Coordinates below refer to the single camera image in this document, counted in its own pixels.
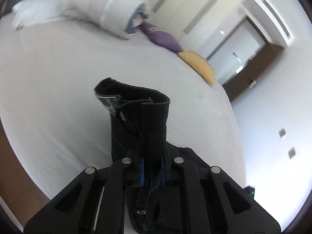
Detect rolled beige duvet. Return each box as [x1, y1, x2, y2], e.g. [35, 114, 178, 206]
[62, 0, 148, 40]

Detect white pillow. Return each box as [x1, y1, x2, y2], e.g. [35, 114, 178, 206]
[12, 0, 71, 31]

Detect black pants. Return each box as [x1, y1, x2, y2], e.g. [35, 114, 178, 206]
[94, 77, 212, 234]

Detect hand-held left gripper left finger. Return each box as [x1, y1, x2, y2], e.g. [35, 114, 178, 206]
[24, 149, 147, 234]

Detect yellow cushion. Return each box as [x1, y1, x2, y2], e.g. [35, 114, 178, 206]
[178, 50, 217, 86]

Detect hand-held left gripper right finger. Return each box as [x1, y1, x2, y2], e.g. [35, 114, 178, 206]
[160, 149, 282, 234]

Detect ceiling air vent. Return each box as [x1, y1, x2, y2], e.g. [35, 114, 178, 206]
[261, 0, 293, 39]

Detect white wardrobe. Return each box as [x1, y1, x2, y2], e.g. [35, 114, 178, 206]
[144, 0, 246, 61]

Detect brown door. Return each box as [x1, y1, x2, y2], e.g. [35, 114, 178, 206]
[223, 43, 285, 103]

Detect purple cushion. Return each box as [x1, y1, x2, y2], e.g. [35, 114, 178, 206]
[140, 22, 183, 53]

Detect bed with white sheet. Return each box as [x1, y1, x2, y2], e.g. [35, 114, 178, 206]
[0, 12, 246, 225]

